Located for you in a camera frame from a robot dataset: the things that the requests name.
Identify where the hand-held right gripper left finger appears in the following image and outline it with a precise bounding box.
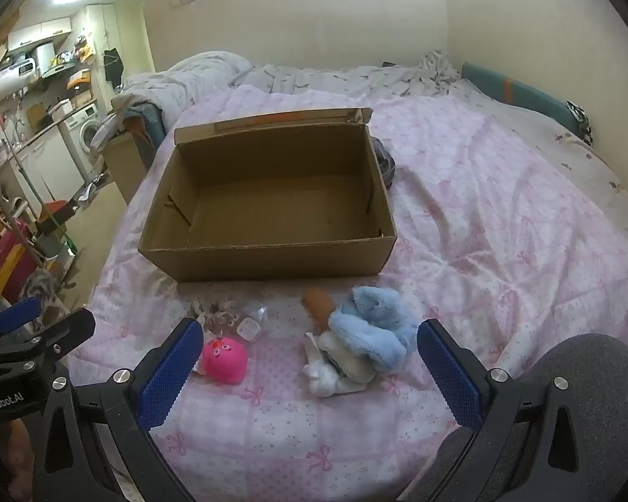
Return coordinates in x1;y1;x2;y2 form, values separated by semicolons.
31;318;205;502

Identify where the brown sock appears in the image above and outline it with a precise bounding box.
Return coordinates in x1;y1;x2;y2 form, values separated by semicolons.
301;289;338;333

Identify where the blue fluffy sock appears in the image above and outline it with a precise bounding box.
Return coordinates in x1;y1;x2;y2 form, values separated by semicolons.
327;287;420;374

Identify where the grey printed duvet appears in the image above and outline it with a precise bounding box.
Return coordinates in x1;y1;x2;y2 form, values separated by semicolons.
120;51;461;113

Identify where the teal headboard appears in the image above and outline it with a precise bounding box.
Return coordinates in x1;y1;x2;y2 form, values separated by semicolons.
461;61;592;137

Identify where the black white patterned cloth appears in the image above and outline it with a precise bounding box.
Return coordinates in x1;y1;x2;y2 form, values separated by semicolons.
565;100;593;144

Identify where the pink ball toy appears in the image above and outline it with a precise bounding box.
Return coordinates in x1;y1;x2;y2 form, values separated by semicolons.
191;337;249;387

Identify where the clear plastic bag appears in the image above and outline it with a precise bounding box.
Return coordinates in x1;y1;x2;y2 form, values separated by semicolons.
243;300;273;325

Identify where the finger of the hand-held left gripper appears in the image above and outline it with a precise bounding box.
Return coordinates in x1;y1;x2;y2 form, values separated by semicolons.
30;307;96;363
0;297;41;343

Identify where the white washing machine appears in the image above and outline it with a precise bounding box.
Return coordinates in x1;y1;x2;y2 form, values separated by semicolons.
63;105;103;179

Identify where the blue-grey pillow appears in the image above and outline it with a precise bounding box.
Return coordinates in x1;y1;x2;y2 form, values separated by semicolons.
123;100;165;144

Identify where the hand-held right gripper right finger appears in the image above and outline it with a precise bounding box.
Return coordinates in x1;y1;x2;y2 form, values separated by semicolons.
416;318;615;502

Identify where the grey striped cloth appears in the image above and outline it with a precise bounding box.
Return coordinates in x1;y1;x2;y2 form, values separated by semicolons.
371;136;397;189

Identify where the brown cardboard box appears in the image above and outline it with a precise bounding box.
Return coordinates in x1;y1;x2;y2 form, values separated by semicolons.
137;107;399;283

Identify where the white water heater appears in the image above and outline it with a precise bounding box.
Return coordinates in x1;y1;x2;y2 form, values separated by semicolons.
0;60;40;102

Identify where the pink bow-print blanket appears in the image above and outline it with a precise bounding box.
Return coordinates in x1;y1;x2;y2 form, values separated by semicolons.
68;84;628;502

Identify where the beige lace scrunchie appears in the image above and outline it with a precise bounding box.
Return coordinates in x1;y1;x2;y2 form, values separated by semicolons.
188;300;218;333
212;299;240;328

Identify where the white sock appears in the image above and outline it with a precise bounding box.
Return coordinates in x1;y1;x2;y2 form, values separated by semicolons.
302;332;378;398

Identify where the black hanging garment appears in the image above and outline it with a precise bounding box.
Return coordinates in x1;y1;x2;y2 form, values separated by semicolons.
103;49;124;90

